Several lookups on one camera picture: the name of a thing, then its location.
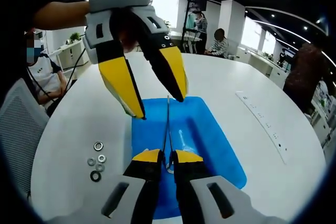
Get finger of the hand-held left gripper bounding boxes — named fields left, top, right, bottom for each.
left=82, top=10, right=146, bottom=120
left=130, top=5, right=189, bottom=103

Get white round table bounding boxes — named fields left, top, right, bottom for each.
left=30, top=50, right=328, bottom=224

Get person's body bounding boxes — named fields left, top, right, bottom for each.
left=0, top=0, right=55, bottom=99

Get white table socket strip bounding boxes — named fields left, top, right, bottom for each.
left=235, top=90, right=288, bottom=165

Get green potted plant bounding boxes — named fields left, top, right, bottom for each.
left=68, top=31, right=82, bottom=43

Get blue plastic container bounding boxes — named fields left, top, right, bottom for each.
left=130, top=96, right=248, bottom=220

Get grey mesh office chair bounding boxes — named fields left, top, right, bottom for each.
left=0, top=78, right=50, bottom=200

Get black cable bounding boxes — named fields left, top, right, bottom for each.
left=26, top=47, right=87, bottom=104

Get black metal washer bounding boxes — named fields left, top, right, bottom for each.
left=90, top=170, right=102, bottom=183

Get thin metal tweezers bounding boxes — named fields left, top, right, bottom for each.
left=162, top=95, right=176, bottom=175

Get person's left forearm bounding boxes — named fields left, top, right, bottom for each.
left=33, top=0, right=91, bottom=30

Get white office desk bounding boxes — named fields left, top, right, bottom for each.
left=237, top=47, right=289, bottom=88

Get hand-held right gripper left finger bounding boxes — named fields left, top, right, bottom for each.
left=51, top=148, right=165, bottom=224

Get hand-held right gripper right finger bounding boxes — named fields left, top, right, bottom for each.
left=169, top=149, right=289, bottom=224

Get white low cabinet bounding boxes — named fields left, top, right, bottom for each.
left=49, top=39, right=90, bottom=72

